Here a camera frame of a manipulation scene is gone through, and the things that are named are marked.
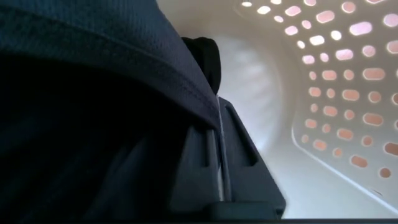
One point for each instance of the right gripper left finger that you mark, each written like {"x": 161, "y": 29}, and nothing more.
{"x": 196, "y": 180}

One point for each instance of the white laundry basket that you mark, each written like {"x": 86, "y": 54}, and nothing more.
{"x": 326, "y": 109}

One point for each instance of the black garment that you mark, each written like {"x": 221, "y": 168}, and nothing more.
{"x": 93, "y": 109}

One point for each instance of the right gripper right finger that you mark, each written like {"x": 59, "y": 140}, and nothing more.
{"x": 252, "y": 186}

